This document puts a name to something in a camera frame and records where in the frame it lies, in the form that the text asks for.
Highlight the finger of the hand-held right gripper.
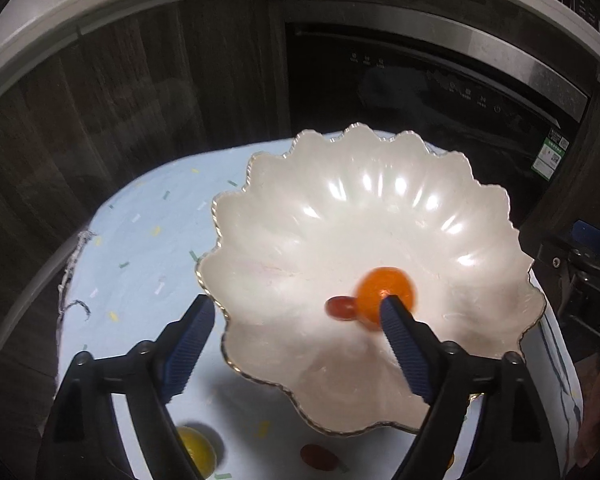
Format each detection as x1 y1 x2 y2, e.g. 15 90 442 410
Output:
537 240 600 293
572 219 600 261

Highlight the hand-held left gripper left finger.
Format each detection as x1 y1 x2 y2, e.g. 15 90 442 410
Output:
36 294 217 480

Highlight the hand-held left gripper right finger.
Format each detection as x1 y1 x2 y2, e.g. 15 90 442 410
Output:
379 294 561 480

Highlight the small red grape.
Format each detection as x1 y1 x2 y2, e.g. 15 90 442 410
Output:
325 296 357 322

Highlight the small yellow fruit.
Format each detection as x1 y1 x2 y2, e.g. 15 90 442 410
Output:
176 425 224 478

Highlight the oblong red grape tomato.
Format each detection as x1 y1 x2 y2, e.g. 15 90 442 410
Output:
300 443 338 472

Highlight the white scalloped bowl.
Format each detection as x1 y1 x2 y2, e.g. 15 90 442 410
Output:
196 122 547 436

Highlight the green and white sticker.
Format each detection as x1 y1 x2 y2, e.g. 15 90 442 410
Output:
532 135 571 177

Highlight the light blue speckled tablecloth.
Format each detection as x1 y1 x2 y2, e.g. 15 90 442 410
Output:
55 137 588 480

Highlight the black countertop appliance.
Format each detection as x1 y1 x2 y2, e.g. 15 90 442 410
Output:
560 0 600 33

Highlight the dark wood cabinet door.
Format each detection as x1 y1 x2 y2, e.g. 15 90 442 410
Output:
0 0 291 361

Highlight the white kitchen countertop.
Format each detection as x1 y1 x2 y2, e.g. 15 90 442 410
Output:
0 0 600 116

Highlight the grey cabinet handle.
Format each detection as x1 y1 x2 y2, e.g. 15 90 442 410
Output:
0 232 81 351

